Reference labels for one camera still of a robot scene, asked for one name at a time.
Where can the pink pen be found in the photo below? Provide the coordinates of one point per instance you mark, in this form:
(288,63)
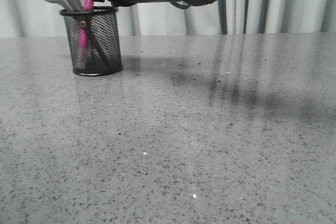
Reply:
(83,37)

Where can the black mesh pen cup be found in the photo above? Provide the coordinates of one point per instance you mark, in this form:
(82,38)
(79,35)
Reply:
(103,56)

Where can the grey curtain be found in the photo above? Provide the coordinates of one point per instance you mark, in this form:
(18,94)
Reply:
(38,18)

